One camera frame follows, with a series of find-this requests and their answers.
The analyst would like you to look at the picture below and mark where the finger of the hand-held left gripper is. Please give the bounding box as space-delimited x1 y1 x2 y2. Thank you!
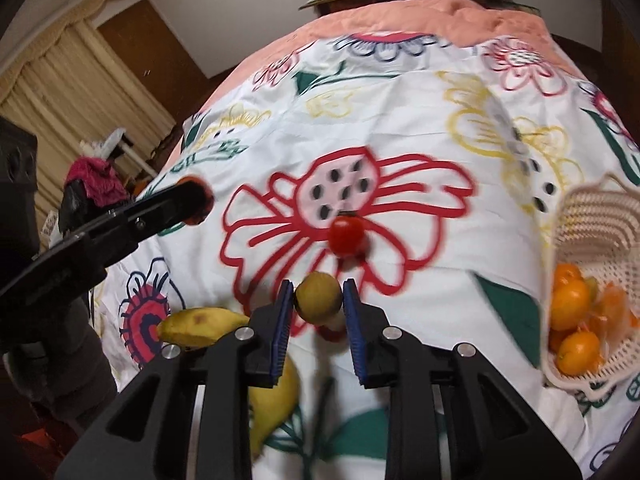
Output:
95 182 211 261

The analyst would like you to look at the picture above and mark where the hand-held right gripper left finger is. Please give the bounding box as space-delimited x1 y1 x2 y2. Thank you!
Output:
54 280 296 480

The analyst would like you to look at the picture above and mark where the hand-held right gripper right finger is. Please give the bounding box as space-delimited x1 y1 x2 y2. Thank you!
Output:
341 277 583 480

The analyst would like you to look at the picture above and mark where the white plastic basket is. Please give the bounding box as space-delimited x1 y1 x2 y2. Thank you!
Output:
540 172 640 403

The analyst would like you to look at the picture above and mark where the yellow banana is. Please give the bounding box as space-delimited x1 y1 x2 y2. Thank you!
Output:
247 355 301 461
156 307 251 351

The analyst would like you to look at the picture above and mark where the pink knitted cloth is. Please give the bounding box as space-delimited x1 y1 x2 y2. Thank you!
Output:
65 157 128 208

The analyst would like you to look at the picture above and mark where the white plastic rack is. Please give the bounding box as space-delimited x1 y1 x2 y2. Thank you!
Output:
80 127 156 181

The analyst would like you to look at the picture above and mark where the beige curtain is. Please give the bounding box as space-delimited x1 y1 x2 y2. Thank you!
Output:
0 0 176 211

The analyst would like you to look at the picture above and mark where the brown wooden door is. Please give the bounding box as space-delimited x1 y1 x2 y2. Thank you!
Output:
97 0 211 106

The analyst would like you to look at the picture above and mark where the floral printed blanket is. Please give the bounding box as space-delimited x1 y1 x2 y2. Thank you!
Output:
90 32 640 480

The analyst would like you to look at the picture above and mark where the plastic bag of orange pieces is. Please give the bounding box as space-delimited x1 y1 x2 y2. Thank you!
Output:
587 280 638 356

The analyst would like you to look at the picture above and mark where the pink blanket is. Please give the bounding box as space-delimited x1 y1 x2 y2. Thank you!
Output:
165 0 586 171

